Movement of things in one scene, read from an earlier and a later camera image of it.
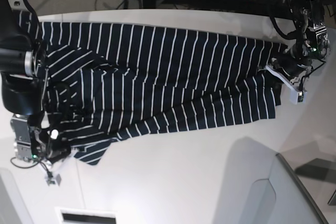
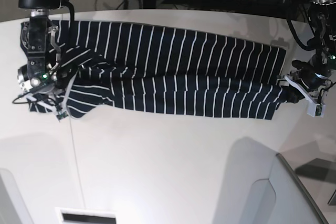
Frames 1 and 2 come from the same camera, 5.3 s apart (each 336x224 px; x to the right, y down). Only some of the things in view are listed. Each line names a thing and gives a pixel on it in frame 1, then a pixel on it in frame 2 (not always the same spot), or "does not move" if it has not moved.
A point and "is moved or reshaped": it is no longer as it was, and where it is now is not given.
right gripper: (293, 68) → (313, 74)
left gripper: (56, 148) → (65, 78)
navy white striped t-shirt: (106, 81) is moved or reshaped
